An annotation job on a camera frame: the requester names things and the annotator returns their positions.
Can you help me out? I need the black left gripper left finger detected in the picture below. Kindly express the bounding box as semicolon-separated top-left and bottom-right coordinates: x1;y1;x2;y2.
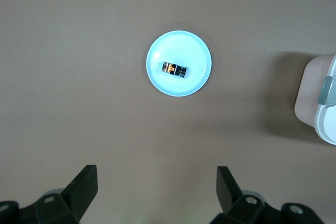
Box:
0;165;99;224

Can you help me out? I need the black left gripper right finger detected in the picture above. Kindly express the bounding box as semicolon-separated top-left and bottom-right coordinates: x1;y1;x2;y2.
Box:
212;166;322;224

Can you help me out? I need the orange push-button switch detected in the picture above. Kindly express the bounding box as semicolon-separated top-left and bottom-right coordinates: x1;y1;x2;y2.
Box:
161;61;188;80

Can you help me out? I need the white lidded storage box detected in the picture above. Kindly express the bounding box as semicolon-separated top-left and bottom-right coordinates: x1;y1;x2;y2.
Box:
293;53;336;145

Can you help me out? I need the brown table mat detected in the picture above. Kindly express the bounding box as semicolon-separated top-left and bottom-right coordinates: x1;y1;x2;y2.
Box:
0;0;336;224

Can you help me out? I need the light blue round plate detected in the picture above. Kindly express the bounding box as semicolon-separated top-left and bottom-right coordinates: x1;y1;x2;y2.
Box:
146;30;212;97

